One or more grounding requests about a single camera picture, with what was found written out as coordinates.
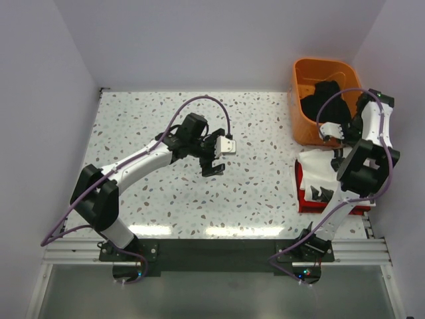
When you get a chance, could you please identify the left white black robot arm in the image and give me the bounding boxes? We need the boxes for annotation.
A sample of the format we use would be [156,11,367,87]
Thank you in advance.
[70,113,236,261]

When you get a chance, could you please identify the black garment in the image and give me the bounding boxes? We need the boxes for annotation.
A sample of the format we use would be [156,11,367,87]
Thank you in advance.
[299,79,353,127]

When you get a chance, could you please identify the white t shirt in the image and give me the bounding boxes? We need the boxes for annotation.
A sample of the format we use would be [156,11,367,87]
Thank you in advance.
[296,147,352,204]

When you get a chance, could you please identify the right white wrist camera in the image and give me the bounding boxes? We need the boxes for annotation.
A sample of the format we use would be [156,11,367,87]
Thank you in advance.
[319,122,345,141]

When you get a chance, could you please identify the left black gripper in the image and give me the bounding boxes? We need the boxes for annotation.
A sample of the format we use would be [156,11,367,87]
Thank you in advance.
[189,129,225,176]

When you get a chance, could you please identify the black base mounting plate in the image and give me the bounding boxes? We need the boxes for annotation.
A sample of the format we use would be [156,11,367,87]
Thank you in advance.
[98,239,335,283]

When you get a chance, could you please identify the folded red t shirt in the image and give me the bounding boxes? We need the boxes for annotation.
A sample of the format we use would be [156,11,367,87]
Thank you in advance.
[294,161,371,216]

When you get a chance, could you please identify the aluminium extrusion rail frame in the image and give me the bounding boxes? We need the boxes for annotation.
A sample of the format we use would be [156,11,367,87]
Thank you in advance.
[27,204,407,318]

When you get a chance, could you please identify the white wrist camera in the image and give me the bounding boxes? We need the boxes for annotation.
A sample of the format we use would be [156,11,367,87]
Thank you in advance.
[214,136,236,158]
[319,122,345,141]

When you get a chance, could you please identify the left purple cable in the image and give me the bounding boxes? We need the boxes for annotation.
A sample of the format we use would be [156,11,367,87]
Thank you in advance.
[39,94,232,285]

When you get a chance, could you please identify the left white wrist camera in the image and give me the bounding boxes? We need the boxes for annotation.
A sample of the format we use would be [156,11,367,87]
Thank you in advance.
[214,136,236,158]

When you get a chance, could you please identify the orange plastic bin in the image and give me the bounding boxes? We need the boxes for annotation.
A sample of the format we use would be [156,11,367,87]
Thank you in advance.
[287,58,361,147]

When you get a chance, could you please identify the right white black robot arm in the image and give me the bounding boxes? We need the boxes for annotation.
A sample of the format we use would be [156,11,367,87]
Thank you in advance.
[292,89,400,262]

